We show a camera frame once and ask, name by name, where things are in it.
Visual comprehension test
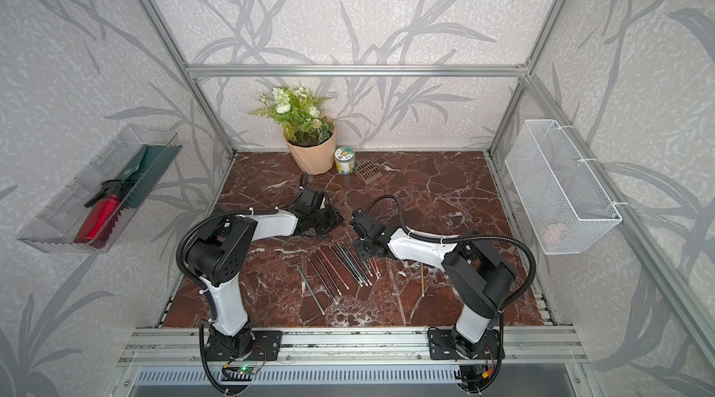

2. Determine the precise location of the yellow green tin can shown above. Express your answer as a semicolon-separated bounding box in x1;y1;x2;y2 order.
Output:
334;147;356;175

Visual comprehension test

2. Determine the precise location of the green garden trowel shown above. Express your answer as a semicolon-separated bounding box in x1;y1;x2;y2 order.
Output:
115;145;167;209

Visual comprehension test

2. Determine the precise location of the red striped pencil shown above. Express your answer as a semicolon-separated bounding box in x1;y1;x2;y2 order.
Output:
318;248;350;290

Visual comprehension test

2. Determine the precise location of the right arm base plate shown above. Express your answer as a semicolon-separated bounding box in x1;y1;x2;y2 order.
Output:
426;327;505;361

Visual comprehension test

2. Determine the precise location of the circuit board with wires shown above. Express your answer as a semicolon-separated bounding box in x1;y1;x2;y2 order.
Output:
221;363;264;382

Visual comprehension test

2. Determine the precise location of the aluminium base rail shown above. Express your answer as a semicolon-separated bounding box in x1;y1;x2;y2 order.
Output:
117;325;588;366

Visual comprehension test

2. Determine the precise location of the clear plastic wall tray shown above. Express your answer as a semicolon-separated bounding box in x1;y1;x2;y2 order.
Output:
17;125;182;254

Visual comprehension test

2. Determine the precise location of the dark blue pencil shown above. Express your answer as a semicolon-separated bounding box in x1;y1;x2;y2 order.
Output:
307;257;337;304

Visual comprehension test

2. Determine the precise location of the green pencil clear cap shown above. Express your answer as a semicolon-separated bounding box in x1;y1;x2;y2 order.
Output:
346;237;374;285

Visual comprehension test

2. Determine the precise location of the red spray bottle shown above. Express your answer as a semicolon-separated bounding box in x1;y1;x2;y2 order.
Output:
74;180;132;249

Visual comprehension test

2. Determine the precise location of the yellow pencil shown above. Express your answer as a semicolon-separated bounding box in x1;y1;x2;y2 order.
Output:
420;263;426;298

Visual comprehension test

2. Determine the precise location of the white wire mesh basket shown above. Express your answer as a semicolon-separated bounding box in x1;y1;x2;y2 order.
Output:
506;120;622;255

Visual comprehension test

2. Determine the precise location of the pink object in basket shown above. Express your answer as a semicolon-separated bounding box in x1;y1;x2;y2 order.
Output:
541;223;567;247

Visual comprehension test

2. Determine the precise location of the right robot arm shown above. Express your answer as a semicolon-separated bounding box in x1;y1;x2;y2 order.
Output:
350;210;516;346

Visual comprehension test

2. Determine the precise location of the terracotta pot with plant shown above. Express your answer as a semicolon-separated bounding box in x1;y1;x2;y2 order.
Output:
250;86;337;175

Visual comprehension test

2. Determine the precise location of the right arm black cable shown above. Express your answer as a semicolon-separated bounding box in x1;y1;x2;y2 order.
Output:
365;194;537;311

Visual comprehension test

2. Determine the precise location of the blue pencil purple cap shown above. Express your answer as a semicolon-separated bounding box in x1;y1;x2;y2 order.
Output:
335;242;372;285

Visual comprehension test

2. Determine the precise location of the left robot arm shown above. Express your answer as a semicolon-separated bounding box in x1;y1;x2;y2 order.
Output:
175;187;344;341

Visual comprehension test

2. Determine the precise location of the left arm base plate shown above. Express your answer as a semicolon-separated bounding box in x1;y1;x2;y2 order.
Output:
205;328;283;362

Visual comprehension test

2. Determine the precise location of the blue striped pencil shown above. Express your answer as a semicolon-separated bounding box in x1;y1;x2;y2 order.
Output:
316;251;343;296

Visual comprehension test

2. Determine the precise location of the brown slotted plastic piece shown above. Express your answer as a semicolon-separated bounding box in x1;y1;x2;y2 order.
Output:
355;161;383;185

